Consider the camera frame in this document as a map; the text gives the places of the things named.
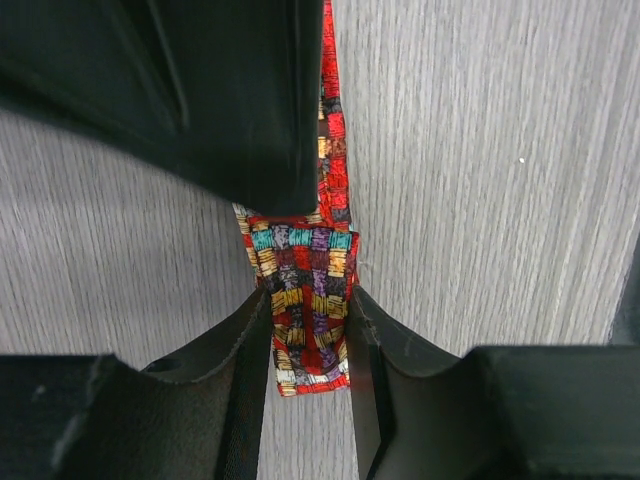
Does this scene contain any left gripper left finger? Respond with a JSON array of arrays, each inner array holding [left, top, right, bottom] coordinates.
[[1, 289, 272, 479]]

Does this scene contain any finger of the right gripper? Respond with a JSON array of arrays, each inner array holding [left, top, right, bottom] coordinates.
[[1, 1, 324, 215]]

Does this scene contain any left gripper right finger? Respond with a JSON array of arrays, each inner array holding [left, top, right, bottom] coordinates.
[[346, 287, 639, 479]]

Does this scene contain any multicoloured plaid tie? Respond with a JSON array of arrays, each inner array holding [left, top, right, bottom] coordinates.
[[234, 2, 359, 397]]

